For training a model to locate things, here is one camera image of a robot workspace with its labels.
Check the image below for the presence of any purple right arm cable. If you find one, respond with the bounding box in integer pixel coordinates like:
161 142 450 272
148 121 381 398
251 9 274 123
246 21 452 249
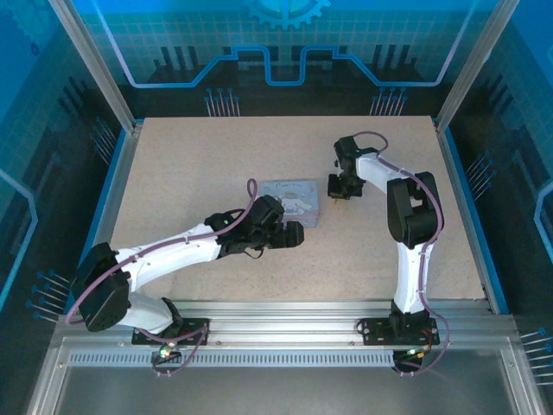
350 131 453 378

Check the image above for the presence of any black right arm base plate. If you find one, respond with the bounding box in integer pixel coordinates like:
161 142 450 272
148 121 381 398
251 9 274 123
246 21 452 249
360 317 441 347

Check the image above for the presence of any aluminium frame post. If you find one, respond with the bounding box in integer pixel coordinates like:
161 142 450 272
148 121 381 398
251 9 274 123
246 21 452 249
46 0 143 133
434 0 522 133

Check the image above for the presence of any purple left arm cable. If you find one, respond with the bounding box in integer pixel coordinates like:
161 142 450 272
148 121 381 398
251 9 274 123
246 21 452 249
64 177 260 380

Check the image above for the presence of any aluminium cross rail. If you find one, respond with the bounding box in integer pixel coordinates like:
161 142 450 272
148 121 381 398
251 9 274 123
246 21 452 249
55 300 518 348

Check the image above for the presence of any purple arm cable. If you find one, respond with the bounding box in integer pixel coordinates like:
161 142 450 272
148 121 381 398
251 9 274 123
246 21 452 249
350 131 453 378
64 177 260 380

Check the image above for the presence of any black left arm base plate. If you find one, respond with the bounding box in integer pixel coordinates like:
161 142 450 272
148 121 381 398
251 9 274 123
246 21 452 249
131 317 211 347

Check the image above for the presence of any grey metal base panel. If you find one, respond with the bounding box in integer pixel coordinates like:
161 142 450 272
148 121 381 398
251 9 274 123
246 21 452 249
55 367 511 415

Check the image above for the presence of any aluminium side rail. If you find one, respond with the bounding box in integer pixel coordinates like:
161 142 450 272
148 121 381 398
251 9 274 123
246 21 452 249
434 120 500 315
71 120 146 315

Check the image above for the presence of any grey slotted cable duct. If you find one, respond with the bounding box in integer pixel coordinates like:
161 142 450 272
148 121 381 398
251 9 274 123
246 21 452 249
68 352 397 369

